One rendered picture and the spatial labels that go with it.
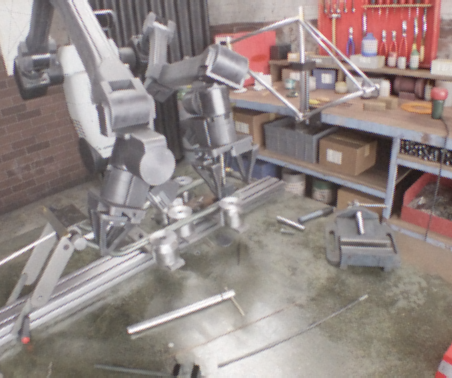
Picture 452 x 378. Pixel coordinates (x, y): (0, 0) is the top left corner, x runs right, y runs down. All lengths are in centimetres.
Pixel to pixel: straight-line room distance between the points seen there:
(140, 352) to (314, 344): 27
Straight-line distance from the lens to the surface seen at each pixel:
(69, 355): 62
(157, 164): 50
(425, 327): 63
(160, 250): 64
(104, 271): 71
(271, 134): 235
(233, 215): 71
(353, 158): 204
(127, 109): 54
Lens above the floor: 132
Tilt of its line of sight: 26 degrees down
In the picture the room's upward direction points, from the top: 5 degrees counter-clockwise
